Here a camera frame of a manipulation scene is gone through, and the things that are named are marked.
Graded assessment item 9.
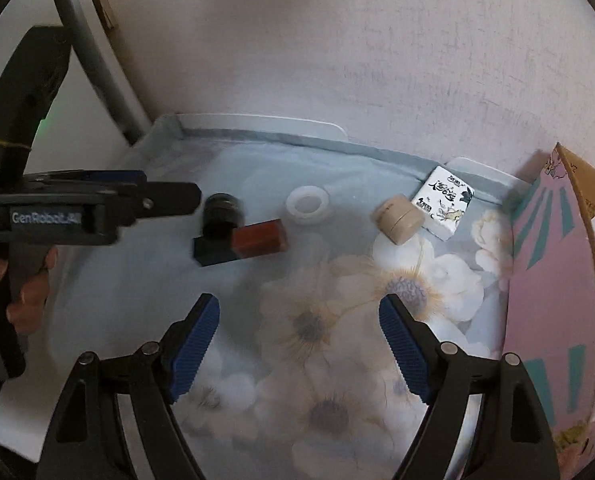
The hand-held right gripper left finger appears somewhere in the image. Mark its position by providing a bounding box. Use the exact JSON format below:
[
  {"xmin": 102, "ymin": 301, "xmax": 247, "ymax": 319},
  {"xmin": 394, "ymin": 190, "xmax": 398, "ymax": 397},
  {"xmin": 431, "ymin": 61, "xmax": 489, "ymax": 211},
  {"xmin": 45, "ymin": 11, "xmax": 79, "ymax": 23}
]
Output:
[{"xmin": 36, "ymin": 293, "xmax": 221, "ymax": 480}]

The pink printed cardboard box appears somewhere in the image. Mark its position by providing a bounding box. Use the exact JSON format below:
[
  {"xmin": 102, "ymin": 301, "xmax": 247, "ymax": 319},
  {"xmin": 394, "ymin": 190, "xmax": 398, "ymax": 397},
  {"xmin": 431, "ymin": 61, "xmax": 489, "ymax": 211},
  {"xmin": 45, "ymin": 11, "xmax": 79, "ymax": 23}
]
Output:
[{"xmin": 500, "ymin": 142, "xmax": 595, "ymax": 466}]

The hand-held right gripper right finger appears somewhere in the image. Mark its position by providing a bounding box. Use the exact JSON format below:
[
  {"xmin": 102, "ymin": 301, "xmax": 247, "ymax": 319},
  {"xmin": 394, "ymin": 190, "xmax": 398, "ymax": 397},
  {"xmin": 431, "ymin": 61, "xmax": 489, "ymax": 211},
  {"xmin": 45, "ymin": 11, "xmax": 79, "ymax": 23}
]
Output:
[{"xmin": 378, "ymin": 294, "xmax": 562, "ymax": 480}]

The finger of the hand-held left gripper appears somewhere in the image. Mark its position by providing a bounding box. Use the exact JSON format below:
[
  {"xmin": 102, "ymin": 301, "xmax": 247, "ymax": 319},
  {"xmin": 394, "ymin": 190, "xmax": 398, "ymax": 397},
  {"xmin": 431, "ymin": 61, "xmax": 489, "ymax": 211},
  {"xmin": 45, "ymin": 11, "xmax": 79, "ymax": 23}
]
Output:
[
  {"xmin": 24, "ymin": 170, "xmax": 148, "ymax": 187},
  {"xmin": 113, "ymin": 181, "xmax": 202, "ymax": 229}
]

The beige round jar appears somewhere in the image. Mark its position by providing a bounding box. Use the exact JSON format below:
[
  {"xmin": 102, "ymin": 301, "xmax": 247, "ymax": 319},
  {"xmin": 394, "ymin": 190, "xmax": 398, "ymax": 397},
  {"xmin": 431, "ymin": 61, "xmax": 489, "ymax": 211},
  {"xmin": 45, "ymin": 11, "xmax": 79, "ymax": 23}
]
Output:
[{"xmin": 371, "ymin": 196, "xmax": 425, "ymax": 246}]

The white tape roll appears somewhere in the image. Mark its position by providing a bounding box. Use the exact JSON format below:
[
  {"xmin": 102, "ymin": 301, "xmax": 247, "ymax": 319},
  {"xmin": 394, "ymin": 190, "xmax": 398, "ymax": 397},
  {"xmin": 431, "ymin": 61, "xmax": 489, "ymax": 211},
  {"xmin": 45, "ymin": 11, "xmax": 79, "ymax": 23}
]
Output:
[{"xmin": 284, "ymin": 186, "xmax": 333, "ymax": 223}]

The person's left hand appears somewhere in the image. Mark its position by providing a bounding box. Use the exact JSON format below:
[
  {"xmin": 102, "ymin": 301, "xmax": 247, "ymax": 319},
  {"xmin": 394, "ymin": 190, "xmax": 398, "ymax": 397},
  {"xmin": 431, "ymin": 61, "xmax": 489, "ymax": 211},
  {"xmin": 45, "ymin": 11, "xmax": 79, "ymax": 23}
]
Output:
[{"xmin": 0, "ymin": 247, "xmax": 59, "ymax": 336}]

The floral blue cloth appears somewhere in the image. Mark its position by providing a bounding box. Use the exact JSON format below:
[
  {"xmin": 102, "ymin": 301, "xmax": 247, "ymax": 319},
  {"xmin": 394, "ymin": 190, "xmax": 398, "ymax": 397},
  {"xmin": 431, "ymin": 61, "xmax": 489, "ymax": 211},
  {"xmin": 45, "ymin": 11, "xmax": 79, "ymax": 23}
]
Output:
[{"xmin": 0, "ymin": 112, "xmax": 538, "ymax": 480}]

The white curved frame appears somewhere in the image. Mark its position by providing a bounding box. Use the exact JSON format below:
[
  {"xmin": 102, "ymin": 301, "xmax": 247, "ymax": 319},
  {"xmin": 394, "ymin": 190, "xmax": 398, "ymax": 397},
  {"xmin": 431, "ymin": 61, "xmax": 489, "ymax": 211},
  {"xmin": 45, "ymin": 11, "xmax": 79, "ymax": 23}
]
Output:
[{"xmin": 44, "ymin": 0, "xmax": 153, "ymax": 148}]

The black bottle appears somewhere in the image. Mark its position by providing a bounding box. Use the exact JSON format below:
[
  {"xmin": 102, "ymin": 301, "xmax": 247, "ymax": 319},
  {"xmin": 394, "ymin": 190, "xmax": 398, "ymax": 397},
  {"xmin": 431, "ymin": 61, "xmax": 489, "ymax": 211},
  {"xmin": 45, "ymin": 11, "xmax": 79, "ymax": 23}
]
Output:
[{"xmin": 193, "ymin": 192, "xmax": 245, "ymax": 267}]

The white printed tissue pack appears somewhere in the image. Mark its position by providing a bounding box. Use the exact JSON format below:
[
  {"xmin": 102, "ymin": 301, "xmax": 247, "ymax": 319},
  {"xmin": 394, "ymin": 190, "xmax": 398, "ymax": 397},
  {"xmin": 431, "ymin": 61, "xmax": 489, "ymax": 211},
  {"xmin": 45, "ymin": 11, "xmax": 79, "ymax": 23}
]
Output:
[{"xmin": 410, "ymin": 165, "xmax": 477, "ymax": 242}]

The small red-brown box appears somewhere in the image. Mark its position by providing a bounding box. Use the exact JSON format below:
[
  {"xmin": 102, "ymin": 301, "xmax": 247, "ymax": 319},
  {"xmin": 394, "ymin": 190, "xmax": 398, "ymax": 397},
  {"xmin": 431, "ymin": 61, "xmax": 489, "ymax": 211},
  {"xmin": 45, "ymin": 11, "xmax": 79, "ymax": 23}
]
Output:
[{"xmin": 230, "ymin": 218, "xmax": 289, "ymax": 256}]

